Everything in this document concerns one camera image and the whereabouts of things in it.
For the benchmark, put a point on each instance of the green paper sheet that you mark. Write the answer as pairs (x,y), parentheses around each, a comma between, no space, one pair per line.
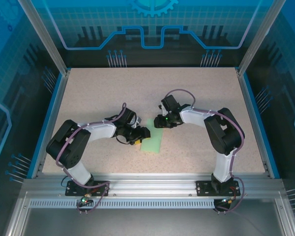
(152,142)

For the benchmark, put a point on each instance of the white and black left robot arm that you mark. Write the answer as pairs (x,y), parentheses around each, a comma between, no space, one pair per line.
(68,147)

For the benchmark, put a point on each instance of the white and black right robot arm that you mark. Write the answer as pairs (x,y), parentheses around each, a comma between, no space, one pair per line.
(221,137)

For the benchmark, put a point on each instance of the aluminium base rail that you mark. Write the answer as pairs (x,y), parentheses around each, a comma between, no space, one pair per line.
(150,184)

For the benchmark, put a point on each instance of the aluminium side rail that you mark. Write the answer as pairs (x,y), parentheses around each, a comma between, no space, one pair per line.
(58,98)
(247,98)

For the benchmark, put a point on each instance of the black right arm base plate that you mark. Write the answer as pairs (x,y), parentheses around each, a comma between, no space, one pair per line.
(204,188)

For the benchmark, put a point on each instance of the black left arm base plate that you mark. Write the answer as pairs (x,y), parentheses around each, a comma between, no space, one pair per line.
(72,191)

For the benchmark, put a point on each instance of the aluminium corner post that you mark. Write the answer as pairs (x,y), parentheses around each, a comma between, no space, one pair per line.
(259,37)
(46,37)

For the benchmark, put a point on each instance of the aluminium lower frame bar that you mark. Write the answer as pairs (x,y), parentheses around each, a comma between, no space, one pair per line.
(17,214)
(286,216)

